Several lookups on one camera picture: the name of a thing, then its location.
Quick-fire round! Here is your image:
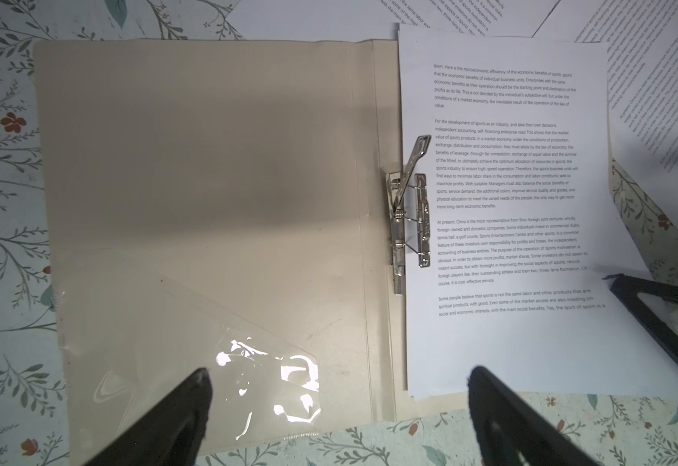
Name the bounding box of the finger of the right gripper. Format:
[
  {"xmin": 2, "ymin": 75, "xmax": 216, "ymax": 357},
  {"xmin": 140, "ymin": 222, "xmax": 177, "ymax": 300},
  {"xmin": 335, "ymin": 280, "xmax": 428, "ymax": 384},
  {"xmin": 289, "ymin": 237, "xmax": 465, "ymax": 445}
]
[{"xmin": 603, "ymin": 274, "xmax": 678, "ymax": 365}]

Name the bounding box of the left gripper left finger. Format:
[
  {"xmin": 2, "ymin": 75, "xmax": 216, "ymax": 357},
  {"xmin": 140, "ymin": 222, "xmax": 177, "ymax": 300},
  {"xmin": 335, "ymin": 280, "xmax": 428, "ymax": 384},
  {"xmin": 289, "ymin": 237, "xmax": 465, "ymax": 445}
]
[{"xmin": 88, "ymin": 368, "xmax": 213, "ymax": 466}]

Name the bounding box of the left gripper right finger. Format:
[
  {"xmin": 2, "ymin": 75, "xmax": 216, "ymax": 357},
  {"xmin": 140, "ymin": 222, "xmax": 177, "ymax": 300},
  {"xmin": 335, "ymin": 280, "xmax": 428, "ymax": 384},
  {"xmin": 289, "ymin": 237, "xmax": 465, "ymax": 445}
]
[{"xmin": 468, "ymin": 366, "xmax": 595, "ymax": 466}]

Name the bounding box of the printed paper sheet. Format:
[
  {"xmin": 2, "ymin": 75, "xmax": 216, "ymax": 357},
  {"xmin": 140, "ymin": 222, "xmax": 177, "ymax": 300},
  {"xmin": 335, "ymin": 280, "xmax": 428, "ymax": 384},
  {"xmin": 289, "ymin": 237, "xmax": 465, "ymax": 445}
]
[
  {"xmin": 228, "ymin": 0, "xmax": 558, "ymax": 43},
  {"xmin": 398, "ymin": 25, "xmax": 678, "ymax": 400}
]

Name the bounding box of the brown kraft paper folder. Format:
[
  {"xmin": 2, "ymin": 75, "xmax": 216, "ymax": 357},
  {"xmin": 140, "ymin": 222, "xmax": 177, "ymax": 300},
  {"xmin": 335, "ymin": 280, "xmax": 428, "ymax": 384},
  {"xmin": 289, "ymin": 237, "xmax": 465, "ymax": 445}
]
[{"xmin": 35, "ymin": 40, "xmax": 466, "ymax": 465}]

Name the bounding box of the large front printed sheet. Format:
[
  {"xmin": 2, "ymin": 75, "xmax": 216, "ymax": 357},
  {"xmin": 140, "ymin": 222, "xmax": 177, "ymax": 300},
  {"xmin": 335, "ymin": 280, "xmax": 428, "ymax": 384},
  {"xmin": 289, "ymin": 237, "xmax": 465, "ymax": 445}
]
[{"xmin": 536, "ymin": 0, "xmax": 678, "ymax": 229}]

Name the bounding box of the silver folder lever clip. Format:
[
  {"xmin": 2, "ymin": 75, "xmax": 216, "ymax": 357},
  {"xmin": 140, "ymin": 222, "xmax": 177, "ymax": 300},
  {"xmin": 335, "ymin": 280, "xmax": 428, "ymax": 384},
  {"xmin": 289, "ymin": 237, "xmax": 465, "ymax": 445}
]
[{"xmin": 386, "ymin": 135, "xmax": 432, "ymax": 296}]

